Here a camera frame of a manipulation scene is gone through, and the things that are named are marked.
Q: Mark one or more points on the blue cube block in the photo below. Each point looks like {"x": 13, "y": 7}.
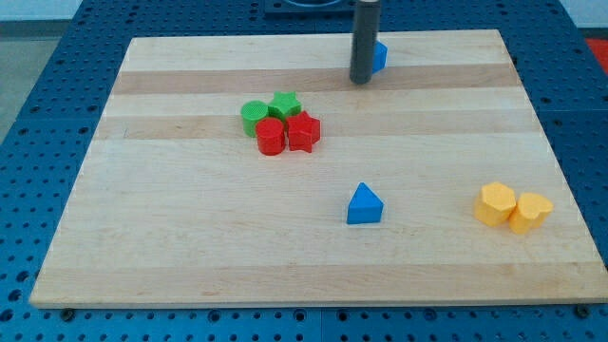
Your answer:
{"x": 380, "y": 57}

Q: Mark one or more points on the red star block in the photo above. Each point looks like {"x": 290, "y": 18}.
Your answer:
{"x": 303, "y": 132}

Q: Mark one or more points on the red cylinder block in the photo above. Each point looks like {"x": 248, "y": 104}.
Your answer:
{"x": 270, "y": 136}

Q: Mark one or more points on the wooden board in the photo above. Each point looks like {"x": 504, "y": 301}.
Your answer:
{"x": 175, "y": 207}

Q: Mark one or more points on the green star block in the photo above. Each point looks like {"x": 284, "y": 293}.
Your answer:
{"x": 284, "y": 105}

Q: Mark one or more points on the blue triangle block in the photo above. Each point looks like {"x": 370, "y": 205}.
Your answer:
{"x": 365, "y": 206}

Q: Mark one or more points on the green cylinder block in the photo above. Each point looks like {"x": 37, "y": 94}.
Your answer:
{"x": 251, "y": 113}

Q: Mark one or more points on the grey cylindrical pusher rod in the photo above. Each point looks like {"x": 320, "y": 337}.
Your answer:
{"x": 366, "y": 19}

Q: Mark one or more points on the yellow hexagon block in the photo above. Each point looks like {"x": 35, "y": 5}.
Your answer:
{"x": 494, "y": 204}

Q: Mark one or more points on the yellow heart block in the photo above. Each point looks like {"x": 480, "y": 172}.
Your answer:
{"x": 530, "y": 212}

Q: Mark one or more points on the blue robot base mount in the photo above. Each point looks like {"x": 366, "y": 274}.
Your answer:
{"x": 314, "y": 8}

